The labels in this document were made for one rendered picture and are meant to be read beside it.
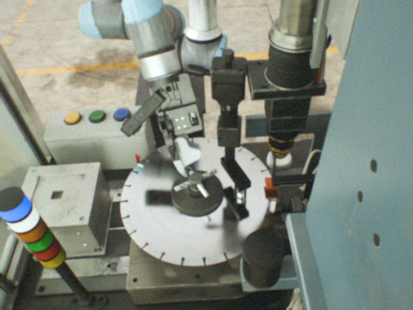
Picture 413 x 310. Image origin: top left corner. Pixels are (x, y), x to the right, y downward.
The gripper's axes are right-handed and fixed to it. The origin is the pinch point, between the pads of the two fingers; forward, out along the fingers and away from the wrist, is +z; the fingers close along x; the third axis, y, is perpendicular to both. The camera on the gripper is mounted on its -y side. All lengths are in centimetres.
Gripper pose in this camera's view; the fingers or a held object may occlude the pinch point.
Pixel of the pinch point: (181, 171)
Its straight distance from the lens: 80.0
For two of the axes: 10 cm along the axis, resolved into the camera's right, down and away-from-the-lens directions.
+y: 9.7, -2.3, -1.1
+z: 2.6, 9.2, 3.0
